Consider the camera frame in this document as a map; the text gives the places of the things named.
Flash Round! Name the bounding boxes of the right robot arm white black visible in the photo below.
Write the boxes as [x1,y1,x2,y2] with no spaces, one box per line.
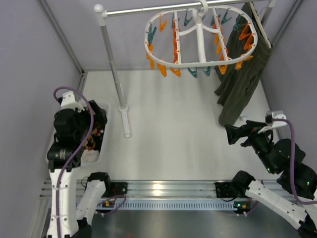
[224,121,317,238]

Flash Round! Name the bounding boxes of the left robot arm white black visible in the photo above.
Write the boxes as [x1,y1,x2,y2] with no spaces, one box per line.
[46,100,111,238]

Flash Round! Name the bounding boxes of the pile of socks in basket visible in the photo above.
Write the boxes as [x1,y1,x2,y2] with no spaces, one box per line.
[81,122,106,164]

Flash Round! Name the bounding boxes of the white oval clip hanger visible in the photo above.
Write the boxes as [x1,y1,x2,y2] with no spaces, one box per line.
[144,0,259,77]

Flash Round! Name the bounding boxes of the white clothes hanger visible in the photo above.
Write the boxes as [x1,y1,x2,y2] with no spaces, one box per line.
[249,2,272,48]

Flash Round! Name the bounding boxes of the white laundry basket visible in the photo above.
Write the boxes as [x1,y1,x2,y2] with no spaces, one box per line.
[46,100,108,166]

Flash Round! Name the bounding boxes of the olive green hanging garment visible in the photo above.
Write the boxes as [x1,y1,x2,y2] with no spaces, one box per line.
[214,3,273,126]

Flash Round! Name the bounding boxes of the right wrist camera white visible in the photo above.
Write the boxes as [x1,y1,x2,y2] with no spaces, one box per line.
[258,111,287,134]

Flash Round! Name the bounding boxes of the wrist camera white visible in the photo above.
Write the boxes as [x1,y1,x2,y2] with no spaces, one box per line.
[258,111,287,134]
[60,91,85,112]

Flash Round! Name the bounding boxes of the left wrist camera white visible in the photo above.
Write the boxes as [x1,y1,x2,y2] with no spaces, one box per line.
[60,91,85,112]

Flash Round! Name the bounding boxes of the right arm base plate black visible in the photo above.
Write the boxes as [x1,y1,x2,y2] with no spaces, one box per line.
[215,181,250,198]

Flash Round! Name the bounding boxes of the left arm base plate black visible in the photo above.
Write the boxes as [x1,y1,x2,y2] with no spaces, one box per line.
[109,182,128,197]

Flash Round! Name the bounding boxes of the aluminium mounting rail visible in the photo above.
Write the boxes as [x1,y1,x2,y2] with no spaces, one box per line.
[40,179,293,200]

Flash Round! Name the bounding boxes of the slotted cable duct grey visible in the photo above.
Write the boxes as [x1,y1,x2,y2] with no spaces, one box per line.
[96,199,237,211]

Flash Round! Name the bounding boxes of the clothes rack metal frame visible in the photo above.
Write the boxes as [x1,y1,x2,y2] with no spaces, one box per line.
[94,0,275,138]

